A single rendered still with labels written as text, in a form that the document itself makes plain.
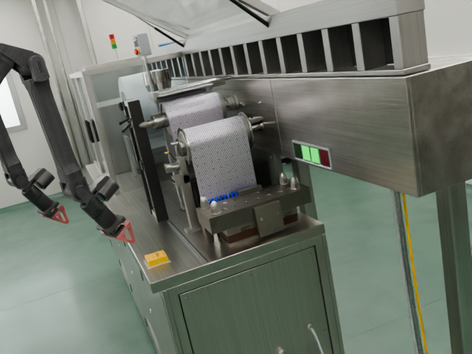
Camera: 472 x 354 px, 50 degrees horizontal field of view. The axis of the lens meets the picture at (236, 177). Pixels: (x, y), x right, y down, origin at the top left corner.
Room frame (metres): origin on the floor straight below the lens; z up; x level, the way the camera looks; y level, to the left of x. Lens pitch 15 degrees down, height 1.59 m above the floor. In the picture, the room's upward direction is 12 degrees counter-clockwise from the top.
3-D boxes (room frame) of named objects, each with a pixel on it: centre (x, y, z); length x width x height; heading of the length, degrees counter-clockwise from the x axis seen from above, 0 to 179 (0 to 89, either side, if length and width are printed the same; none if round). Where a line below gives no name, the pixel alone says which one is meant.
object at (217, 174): (1.89, 0.04, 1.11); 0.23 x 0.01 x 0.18; 108
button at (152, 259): (1.68, 0.34, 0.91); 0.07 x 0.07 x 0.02; 18
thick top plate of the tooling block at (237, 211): (1.79, -0.04, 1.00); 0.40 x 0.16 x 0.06; 108
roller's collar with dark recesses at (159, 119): (2.14, 0.27, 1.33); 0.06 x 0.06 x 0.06; 18
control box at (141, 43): (2.44, 0.31, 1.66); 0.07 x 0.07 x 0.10; 29
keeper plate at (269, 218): (1.70, -0.09, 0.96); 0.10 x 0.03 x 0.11; 108
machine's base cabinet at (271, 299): (2.81, 0.41, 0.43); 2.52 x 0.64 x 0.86; 18
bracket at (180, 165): (1.93, 0.22, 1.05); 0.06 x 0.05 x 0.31; 108
